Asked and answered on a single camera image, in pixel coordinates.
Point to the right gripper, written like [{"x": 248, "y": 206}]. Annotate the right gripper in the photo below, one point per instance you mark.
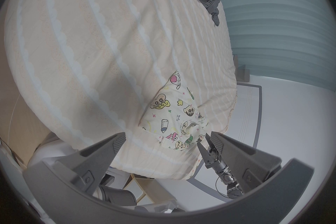
[{"x": 214, "y": 161}]

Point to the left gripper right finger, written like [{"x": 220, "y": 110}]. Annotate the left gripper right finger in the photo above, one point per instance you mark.
[{"x": 244, "y": 162}]

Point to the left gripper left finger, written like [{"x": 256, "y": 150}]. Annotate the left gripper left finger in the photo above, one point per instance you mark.
[{"x": 90, "y": 162}]

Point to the white printed pyjama top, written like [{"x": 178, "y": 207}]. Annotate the white printed pyjama top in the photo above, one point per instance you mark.
[{"x": 170, "y": 112}]

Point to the bed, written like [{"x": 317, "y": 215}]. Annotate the bed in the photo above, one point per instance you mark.
[{"x": 91, "y": 47}]

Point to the blue-green curtain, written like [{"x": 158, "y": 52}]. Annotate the blue-green curtain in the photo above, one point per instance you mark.
[{"x": 275, "y": 20}]

